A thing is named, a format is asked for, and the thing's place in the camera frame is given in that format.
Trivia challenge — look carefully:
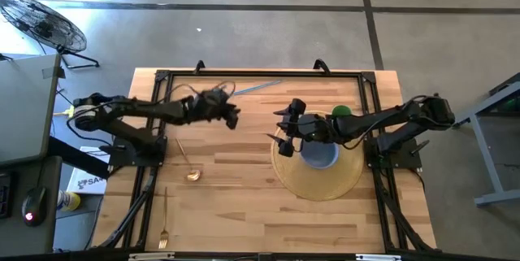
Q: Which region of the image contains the yellow bottle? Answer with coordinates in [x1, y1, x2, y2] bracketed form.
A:
[56, 189, 82, 212]

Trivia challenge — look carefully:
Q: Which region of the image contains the blue drinking straw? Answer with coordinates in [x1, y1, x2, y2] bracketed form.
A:
[233, 80, 282, 96]

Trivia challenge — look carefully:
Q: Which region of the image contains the black floor fan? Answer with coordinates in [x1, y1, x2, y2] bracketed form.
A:
[0, 0, 101, 70]

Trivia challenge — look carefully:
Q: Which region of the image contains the blue plastic bowl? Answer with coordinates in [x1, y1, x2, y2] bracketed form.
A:
[299, 138, 340, 170]

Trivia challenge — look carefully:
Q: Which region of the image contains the green plastic cup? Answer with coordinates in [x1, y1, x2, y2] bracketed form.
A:
[331, 104, 353, 118]

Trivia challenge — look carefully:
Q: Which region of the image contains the black keyboard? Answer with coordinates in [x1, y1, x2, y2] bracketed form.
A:
[0, 171, 12, 220]

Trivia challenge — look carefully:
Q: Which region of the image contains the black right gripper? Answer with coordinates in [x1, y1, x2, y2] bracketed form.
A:
[266, 98, 334, 159]

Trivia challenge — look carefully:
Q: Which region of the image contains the gold fork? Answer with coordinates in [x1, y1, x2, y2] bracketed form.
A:
[158, 186, 170, 250]

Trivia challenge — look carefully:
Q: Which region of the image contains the white printed box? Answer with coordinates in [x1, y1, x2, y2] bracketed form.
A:
[66, 146, 110, 195]

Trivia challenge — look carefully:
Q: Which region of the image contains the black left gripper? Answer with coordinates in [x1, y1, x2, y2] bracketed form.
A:
[184, 88, 241, 130]

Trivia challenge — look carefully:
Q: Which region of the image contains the round woven straw placemat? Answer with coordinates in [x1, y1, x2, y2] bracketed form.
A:
[270, 110, 366, 202]

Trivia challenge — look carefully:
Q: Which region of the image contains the dark grey desk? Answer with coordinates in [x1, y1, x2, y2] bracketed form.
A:
[0, 155, 62, 256]

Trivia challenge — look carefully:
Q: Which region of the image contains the black aluminium table frame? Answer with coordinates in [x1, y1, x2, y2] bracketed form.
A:
[97, 68, 438, 254]

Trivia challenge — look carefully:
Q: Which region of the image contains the light grey desk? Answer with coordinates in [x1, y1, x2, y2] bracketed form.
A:
[0, 53, 62, 167]

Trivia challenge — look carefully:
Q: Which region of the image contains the black computer mouse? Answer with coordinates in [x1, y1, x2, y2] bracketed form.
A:
[21, 186, 48, 228]

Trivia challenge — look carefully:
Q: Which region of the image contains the gold spoon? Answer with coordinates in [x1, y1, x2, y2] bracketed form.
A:
[175, 137, 202, 182]

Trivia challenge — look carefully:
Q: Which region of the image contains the silver aluminium bracket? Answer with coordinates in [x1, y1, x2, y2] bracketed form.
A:
[355, 253, 403, 261]
[128, 252, 176, 261]

